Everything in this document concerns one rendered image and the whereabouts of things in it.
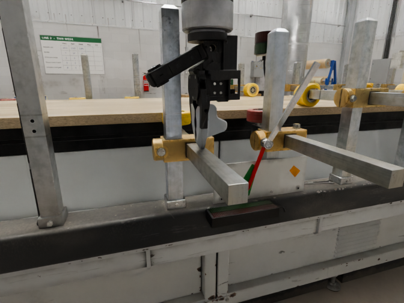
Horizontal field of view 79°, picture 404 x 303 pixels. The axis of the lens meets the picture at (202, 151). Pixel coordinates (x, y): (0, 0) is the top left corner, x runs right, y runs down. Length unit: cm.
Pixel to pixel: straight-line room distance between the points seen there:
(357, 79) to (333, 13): 1081
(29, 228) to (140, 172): 32
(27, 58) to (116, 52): 716
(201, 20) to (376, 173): 37
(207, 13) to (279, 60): 24
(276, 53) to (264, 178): 30
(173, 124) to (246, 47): 851
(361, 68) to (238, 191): 54
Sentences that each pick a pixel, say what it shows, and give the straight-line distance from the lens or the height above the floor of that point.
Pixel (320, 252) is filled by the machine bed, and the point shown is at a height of 23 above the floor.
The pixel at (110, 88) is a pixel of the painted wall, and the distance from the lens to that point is 763.
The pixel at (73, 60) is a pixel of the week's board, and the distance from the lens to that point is 764.
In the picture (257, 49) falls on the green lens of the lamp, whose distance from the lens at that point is 66.
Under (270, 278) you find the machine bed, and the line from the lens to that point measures 124.
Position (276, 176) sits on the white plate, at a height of 75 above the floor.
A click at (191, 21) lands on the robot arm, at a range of 45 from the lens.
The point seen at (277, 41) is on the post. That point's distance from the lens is 62.
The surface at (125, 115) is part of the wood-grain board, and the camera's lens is 73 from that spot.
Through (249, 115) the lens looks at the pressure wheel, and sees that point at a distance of 75.
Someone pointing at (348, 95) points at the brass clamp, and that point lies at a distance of 75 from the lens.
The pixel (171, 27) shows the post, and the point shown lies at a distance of 54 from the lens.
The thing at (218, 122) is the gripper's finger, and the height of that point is 91.
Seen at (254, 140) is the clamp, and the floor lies 85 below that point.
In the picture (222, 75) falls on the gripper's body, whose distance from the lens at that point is 45.
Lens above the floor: 99
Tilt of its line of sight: 16 degrees down
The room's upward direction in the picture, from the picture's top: straight up
